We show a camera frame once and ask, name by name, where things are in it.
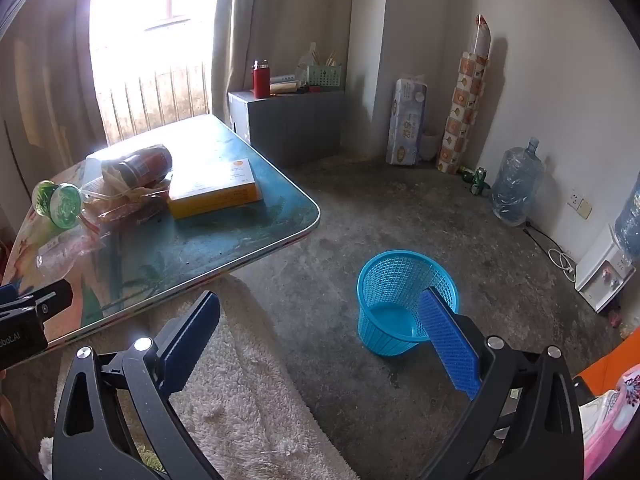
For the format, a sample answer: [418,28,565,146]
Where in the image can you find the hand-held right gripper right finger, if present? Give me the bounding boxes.
[419,286,586,480]

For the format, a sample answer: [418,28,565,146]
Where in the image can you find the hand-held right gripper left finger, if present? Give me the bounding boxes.
[51,290,223,480]

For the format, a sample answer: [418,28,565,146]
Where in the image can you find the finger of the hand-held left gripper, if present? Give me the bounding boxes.
[0,279,74,333]

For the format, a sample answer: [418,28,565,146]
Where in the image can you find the clear bag with thin print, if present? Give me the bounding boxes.
[14,229,112,283]

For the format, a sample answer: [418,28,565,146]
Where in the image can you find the blue plastic mesh basket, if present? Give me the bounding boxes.
[357,250,460,357]

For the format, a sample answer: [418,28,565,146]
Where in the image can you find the clear bag with red print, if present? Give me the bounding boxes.
[81,187,172,233]

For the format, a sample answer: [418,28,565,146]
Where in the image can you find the clear plastic food container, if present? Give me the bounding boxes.
[82,152,132,188]

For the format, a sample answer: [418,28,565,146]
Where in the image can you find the yellow cardboard box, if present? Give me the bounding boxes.
[167,158,264,219]

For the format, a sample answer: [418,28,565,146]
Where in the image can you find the beige fluffy blanket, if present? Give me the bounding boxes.
[39,277,362,480]

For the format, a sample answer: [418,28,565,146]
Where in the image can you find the green translucent plastic cup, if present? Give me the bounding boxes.
[32,181,60,218]
[50,183,84,231]

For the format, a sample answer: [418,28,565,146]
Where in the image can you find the orange box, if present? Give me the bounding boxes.
[572,339,640,397]

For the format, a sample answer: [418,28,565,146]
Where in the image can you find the white water dispenser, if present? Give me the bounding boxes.
[574,224,640,314]

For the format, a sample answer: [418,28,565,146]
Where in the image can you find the brown jar with red label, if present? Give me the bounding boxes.
[102,144,174,187]

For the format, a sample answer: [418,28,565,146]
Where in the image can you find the large clear water jug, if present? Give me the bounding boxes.
[491,136,545,227]

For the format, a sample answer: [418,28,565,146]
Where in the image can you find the white pot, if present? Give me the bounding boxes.
[421,129,444,162]

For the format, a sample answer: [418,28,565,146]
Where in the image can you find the blue water jug on dispenser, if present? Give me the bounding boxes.
[613,172,640,262]

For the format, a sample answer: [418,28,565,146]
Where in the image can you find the toilet paper pack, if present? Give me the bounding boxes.
[386,78,429,166]

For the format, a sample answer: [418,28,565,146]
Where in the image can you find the grey cabinet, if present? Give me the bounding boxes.
[227,87,347,167]

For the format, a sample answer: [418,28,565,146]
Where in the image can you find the rolled patterned mat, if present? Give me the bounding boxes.
[436,14,494,175]

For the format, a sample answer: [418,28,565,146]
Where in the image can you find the red thermos bottle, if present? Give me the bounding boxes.
[251,60,271,100]

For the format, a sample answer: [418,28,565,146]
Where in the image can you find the stack of books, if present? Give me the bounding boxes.
[270,74,307,96]

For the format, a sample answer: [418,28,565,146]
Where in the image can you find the barred window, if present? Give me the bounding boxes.
[89,0,223,147]

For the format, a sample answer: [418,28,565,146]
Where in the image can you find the green perforated storage basket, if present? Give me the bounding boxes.
[306,62,344,87]

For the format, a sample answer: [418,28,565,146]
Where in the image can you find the beige curtain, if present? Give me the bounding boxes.
[210,0,357,117]

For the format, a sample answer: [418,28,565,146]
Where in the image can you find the white cable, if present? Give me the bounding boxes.
[548,247,579,281]

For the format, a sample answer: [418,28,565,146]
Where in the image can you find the black cable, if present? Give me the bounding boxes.
[523,227,567,257]

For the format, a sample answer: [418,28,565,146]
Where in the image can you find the wall socket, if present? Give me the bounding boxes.
[567,190,593,220]

